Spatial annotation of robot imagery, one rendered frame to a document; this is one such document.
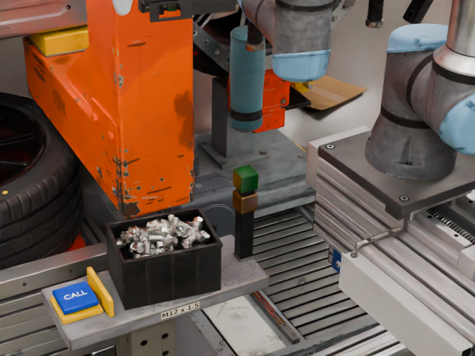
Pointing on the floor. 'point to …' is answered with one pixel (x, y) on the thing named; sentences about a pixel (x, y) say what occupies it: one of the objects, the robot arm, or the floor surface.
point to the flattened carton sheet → (330, 92)
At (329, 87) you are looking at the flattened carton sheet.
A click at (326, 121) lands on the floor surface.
